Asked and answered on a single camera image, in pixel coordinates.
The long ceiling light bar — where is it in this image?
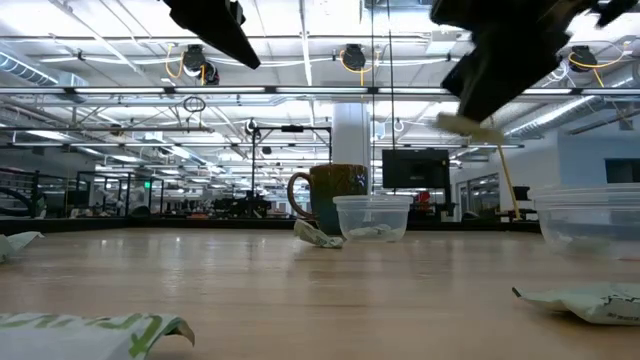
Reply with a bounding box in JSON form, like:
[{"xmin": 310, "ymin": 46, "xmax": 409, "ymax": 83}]
[{"xmin": 0, "ymin": 85, "xmax": 640, "ymax": 97}]

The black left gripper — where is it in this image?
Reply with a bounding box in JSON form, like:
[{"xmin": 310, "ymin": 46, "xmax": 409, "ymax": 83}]
[{"xmin": 163, "ymin": 0, "xmax": 262, "ymax": 70}]

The black hanging cable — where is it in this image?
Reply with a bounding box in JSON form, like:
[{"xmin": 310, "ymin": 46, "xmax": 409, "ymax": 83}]
[
  {"xmin": 369, "ymin": 0, "xmax": 376, "ymax": 195},
  {"xmin": 387, "ymin": 0, "xmax": 397, "ymax": 151}
]

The black metal table frame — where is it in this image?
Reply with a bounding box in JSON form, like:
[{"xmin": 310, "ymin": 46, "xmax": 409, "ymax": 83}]
[{"xmin": 0, "ymin": 215, "xmax": 541, "ymax": 235}]

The black ceiling cable reel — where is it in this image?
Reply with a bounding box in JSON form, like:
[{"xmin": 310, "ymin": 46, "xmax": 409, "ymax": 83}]
[
  {"xmin": 181, "ymin": 43, "xmax": 221, "ymax": 86},
  {"xmin": 568, "ymin": 44, "xmax": 599, "ymax": 74},
  {"xmin": 341, "ymin": 43, "xmax": 369, "ymax": 72}
]

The brown teal ceramic mug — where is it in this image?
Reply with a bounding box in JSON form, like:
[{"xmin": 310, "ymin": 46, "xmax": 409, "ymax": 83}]
[{"xmin": 287, "ymin": 163, "xmax": 370, "ymax": 236}]

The clear plastic bowl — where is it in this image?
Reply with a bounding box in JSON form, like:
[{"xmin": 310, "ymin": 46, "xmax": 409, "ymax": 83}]
[
  {"xmin": 530, "ymin": 183, "xmax": 640, "ymax": 260},
  {"xmin": 333, "ymin": 194, "xmax": 414, "ymax": 244}
]

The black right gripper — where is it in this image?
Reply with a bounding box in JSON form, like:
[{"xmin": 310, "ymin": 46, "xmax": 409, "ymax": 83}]
[{"xmin": 429, "ymin": 0, "xmax": 599, "ymax": 124}]

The yellow hanging cable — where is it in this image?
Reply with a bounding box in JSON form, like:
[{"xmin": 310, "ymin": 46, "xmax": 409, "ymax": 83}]
[{"xmin": 496, "ymin": 142, "xmax": 522, "ymax": 220}]

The black metal rig frame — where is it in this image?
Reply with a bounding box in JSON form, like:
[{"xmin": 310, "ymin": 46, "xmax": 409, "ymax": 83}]
[{"xmin": 251, "ymin": 124, "xmax": 334, "ymax": 214}]

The white square column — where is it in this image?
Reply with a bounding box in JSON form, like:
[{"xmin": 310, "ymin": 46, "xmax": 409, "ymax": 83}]
[{"xmin": 332, "ymin": 102, "xmax": 372, "ymax": 194}]

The black monitor screen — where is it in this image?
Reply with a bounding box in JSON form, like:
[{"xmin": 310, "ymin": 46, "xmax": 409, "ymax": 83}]
[{"xmin": 382, "ymin": 148, "xmax": 451, "ymax": 190}]

